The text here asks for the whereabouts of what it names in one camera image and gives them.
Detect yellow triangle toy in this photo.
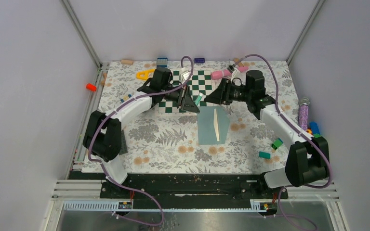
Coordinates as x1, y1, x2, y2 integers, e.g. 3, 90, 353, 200
136, 69, 155, 81

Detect wooden cylinder peg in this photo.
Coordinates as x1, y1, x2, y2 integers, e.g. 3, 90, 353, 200
233, 58, 244, 67
120, 59, 134, 65

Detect blue grey lego brick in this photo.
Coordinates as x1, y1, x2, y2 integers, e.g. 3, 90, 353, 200
156, 57, 168, 68

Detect purple cable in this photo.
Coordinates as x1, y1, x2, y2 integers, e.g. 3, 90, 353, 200
87, 56, 195, 227
234, 54, 334, 231

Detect orange red small cylinder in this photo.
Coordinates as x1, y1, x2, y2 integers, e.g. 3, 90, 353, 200
85, 83, 97, 92

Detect colourful block toy pile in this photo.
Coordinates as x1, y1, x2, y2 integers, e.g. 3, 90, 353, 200
307, 122, 321, 138

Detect grey-blue envelope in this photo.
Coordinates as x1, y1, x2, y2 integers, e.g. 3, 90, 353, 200
197, 106, 230, 145

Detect pink toy microphone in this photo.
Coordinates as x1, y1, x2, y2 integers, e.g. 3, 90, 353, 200
211, 66, 249, 80

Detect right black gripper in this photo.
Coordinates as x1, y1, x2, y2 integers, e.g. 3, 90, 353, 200
203, 78, 252, 106

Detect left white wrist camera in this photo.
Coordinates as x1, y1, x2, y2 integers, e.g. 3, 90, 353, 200
179, 71, 192, 84

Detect grey lego baseplate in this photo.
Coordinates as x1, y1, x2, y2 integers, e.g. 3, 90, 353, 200
119, 130, 128, 155

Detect floral patterned table mat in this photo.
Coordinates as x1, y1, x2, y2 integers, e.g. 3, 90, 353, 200
98, 61, 299, 174

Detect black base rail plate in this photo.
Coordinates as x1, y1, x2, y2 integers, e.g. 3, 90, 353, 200
68, 171, 323, 210

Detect purple glitter microphone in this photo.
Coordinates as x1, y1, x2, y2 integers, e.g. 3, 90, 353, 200
298, 97, 310, 131

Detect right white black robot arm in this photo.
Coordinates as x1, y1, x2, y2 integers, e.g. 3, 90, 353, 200
204, 70, 331, 198

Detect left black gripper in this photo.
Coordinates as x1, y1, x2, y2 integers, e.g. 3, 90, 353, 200
161, 85, 200, 114

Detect wooden toy car blue wheels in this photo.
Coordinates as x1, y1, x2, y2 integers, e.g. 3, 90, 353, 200
120, 94, 132, 103

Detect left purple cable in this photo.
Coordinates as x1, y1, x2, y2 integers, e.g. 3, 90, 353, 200
87, 56, 195, 227

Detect small green white peg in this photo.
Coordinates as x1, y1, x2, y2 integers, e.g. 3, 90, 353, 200
194, 92, 204, 106

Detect purple lego brick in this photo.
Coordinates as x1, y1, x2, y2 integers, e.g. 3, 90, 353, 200
194, 58, 205, 64

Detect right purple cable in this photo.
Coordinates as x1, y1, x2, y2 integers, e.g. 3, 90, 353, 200
234, 54, 334, 231

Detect right wooden cylinder peg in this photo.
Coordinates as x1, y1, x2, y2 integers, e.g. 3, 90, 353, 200
233, 58, 244, 67

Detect teal small block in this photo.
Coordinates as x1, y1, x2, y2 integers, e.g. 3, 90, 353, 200
259, 151, 271, 159

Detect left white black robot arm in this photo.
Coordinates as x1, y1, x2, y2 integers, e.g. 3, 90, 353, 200
83, 67, 200, 198

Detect left wooden cylinder peg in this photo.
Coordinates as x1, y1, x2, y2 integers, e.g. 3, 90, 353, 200
120, 59, 134, 65

